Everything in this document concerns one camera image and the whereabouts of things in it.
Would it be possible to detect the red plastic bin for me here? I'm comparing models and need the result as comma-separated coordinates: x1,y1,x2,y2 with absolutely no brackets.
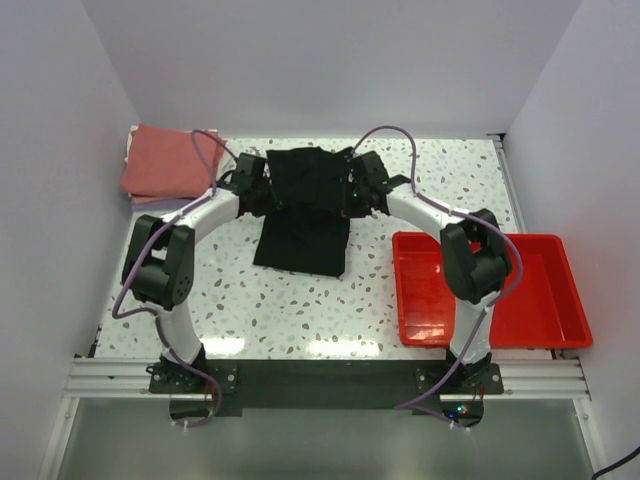
392,232,593,349

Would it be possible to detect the folded white t-shirt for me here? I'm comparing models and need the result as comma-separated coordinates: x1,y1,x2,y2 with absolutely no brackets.
124,125,139,164

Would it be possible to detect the folded pink t-shirt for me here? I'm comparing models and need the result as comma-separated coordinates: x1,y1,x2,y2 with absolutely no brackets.
120,124,231,200

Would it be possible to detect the black power cable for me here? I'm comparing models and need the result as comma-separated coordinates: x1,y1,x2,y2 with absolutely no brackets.
592,452,640,480

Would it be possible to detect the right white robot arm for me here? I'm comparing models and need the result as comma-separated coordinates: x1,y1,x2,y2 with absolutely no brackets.
342,152,513,393

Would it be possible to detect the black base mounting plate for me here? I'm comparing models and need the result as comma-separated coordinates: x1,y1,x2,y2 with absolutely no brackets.
147,358,504,426

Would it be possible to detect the black t-shirt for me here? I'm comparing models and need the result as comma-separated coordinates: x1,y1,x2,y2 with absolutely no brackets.
253,147,351,278

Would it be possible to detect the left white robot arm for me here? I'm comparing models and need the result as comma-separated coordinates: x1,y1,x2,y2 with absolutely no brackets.
112,153,279,392

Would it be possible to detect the folded lavender t-shirt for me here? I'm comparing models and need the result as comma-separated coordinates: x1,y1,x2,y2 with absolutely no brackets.
130,197,192,211

